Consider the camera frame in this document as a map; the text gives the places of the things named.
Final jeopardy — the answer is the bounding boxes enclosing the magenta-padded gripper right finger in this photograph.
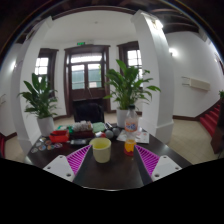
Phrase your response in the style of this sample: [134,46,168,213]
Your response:
[128,145,182,186]

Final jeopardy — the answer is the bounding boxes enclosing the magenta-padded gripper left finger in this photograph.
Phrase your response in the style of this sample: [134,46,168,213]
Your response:
[43,144,98,186]

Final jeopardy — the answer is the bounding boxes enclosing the clear orange drink bottle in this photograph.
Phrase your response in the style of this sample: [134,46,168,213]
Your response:
[123,105,139,157]

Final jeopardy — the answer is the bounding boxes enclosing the red box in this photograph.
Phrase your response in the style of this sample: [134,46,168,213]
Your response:
[49,129,70,144]

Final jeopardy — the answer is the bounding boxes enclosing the printed paper leaflet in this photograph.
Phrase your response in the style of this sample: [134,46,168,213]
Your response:
[116,129,150,144]

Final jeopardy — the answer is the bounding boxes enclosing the flat round red coaster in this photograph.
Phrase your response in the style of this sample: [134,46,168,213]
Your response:
[123,148,137,157]

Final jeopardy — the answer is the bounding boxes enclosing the green white printed pack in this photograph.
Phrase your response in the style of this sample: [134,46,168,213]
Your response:
[55,124,74,132]

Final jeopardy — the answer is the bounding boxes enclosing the pale yellow cup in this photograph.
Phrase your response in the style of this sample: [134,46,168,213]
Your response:
[88,137,112,164]

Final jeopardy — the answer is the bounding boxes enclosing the brown box of white packets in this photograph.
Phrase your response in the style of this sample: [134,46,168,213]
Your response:
[71,120,95,139]

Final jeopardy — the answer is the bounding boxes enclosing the green flat pack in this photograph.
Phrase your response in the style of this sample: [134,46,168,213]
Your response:
[92,121,107,134]

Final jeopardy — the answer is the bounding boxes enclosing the grey ball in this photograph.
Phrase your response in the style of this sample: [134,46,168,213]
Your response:
[104,129,115,140]
[112,127,122,138]

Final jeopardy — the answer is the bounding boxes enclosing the red carpeted staircase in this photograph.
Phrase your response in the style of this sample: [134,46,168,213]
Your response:
[0,133,6,158]
[199,103,223,138]

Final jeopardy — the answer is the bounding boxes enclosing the black chair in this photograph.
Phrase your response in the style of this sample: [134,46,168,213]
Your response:
[72,99,105,124]

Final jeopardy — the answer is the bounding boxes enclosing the dark wooden stand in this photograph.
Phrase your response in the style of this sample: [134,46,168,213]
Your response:
[210,99,224,154]

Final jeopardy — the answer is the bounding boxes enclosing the leafy plant in white pot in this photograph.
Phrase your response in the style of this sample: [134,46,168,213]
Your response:
[103,59,162,129]
[18,73,59,137]

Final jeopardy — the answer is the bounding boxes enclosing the dark wooden double door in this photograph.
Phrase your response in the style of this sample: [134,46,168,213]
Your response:
[64,44,111,116]

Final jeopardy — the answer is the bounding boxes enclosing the dark framed window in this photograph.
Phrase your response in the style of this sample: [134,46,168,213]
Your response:
[117,41,144,78]
[34,48,59,89]

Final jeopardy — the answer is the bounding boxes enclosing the glowing pillar lamp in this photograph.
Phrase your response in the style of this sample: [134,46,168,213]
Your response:
[153,19,164,29]

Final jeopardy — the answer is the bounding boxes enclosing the white wall unit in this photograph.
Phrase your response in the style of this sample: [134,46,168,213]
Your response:
[181,76,212,92]

